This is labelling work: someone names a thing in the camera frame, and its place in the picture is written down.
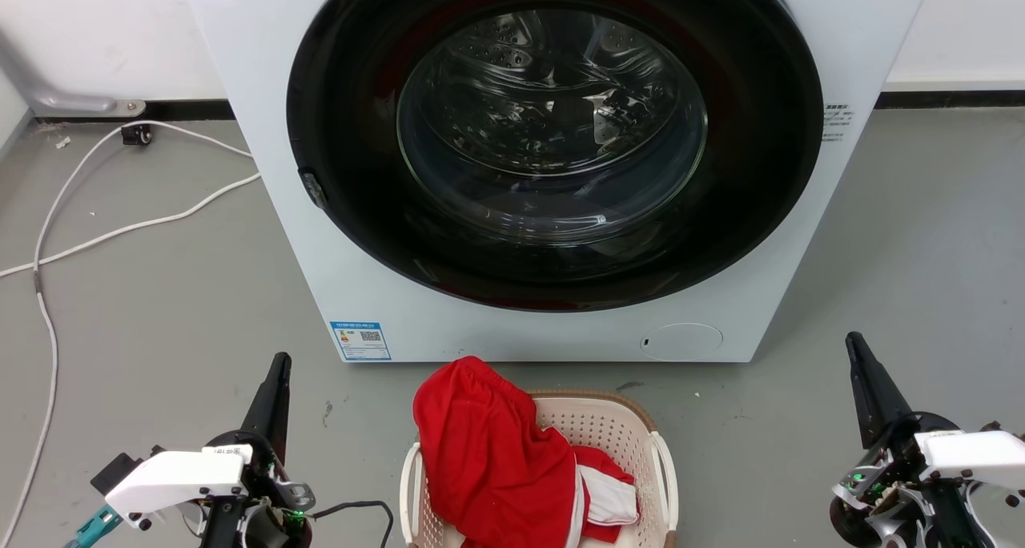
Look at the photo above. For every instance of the blue energy label sticker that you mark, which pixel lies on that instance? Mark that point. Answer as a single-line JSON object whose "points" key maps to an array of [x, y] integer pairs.
{"points": [[360, 340]]}

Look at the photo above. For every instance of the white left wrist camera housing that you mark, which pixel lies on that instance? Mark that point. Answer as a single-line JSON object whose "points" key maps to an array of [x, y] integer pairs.
{"points": [[172, 480]]}

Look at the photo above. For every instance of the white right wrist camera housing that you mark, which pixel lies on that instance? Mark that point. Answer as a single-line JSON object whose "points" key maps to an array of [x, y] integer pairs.
{"points": [[973, 452]]}

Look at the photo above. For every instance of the beige plastic laundry basket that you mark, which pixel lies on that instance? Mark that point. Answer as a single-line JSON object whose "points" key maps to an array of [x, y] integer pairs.
{"points": [[608, 428]]}

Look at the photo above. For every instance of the white front-load washing machine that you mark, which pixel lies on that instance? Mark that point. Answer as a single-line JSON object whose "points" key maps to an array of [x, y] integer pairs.
{"points": [[264, 67]]}

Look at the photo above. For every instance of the black round washing machine door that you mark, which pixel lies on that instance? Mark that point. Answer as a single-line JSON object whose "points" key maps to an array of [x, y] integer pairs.
{"points": [[352, 171]]}

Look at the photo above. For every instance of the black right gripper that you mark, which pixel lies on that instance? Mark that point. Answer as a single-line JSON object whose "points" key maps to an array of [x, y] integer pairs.
{"points": [[897, 492]]}

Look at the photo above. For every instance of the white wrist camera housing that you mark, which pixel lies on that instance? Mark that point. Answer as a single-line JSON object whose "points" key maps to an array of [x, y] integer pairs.
{"points": [[973, 452], [172, 480]]}

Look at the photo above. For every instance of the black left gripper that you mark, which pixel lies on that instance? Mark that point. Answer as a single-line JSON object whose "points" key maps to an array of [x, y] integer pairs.
{"points": [[276, 496]]}

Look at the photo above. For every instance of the small black floor plug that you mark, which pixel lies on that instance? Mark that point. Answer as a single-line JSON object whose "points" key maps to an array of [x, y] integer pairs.
{"points": [[136, 134]]}

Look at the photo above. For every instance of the grey wall pipe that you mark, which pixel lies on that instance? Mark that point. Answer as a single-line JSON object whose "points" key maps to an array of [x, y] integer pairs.
{"points": [[48, 91]]}

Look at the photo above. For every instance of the white and red garment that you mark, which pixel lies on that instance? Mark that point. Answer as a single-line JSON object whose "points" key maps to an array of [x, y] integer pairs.
{"points": [[610, 501]]}

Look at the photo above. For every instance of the round white filter cover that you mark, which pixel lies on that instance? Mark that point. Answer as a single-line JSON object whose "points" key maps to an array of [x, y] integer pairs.
{"points": [[681, 341]]}

